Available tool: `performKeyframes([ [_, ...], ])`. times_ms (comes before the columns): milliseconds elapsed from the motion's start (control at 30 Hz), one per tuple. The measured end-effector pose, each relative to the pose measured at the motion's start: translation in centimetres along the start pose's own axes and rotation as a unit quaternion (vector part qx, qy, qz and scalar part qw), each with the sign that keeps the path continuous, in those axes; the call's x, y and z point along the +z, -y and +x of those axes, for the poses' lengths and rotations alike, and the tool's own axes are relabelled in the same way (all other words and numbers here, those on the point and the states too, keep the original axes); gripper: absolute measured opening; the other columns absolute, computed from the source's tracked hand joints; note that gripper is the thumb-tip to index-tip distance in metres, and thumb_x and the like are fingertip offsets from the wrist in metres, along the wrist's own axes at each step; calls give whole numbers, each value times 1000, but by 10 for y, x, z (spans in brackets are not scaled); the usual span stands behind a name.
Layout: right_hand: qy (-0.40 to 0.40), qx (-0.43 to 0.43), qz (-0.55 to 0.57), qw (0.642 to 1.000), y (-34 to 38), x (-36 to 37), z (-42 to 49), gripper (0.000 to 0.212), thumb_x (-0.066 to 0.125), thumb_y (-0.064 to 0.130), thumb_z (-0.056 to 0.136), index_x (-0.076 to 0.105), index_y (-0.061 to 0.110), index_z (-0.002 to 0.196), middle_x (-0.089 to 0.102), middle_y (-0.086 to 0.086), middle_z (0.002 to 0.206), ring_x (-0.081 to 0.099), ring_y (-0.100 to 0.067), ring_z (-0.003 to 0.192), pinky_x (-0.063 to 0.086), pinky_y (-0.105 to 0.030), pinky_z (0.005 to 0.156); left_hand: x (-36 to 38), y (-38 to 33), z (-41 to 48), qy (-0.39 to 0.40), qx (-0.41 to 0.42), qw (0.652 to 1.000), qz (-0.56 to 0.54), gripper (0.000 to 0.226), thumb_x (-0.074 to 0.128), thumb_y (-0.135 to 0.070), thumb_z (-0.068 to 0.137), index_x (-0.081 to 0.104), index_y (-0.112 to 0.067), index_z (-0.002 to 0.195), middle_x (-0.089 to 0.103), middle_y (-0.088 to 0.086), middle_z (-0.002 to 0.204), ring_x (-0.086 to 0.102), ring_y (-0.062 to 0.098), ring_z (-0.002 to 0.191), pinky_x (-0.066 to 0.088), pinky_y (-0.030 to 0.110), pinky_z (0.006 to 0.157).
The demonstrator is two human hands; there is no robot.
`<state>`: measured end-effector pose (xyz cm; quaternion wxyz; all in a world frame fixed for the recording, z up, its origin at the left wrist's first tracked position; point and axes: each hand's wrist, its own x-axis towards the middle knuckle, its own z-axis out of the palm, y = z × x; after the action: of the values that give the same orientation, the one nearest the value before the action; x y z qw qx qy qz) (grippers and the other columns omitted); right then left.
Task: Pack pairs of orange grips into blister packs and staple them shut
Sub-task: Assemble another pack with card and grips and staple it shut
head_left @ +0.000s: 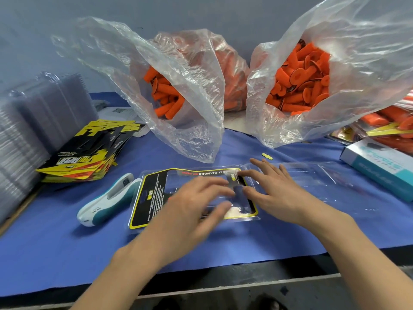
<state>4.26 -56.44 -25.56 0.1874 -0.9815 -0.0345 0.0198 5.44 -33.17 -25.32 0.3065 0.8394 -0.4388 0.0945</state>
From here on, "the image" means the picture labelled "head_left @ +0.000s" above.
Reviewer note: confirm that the person's left hand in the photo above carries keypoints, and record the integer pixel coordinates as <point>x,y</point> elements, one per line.
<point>177,222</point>

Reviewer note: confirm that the person's right hand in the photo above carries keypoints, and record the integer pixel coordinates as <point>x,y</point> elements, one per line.
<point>284,193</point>

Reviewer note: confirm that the yellow black backing card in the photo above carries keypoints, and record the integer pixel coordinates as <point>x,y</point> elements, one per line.
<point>151,197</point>

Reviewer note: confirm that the teal hand stapler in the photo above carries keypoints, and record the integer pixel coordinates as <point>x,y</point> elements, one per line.
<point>106,203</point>

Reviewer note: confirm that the stack of clear blister shells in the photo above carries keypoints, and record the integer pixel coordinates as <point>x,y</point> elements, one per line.
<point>29,132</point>

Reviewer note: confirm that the person's right forearm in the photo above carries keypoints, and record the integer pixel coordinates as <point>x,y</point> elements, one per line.
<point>371,264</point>

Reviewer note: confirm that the person's left foot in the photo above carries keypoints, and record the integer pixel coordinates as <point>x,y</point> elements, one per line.
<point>168,304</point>

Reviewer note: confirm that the person's foot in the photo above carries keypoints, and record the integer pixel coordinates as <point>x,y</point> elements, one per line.
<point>268,302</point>
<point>168,304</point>

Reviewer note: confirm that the person's right foot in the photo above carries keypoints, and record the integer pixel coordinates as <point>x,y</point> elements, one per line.
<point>268,302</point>

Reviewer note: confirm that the small yellow scrap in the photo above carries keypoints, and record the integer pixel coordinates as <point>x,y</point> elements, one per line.
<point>267,155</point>

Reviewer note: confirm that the teal white cardboard box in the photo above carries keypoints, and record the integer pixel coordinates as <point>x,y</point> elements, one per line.
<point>381,168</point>

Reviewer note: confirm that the stack of yellow black cards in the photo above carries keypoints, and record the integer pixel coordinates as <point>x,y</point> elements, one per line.
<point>90,151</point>

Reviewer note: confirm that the white printed paper sheet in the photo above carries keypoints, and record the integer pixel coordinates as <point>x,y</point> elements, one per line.
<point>119,113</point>

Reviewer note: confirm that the large clear plastic bag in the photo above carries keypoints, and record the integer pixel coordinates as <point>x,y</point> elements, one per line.
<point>374,42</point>

